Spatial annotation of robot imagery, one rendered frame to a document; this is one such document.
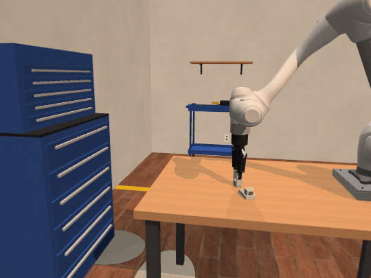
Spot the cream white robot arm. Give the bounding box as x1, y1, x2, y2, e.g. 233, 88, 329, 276
229, 0, 371, 185

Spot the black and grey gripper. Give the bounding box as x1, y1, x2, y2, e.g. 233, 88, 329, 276
232, 134, 248, 186

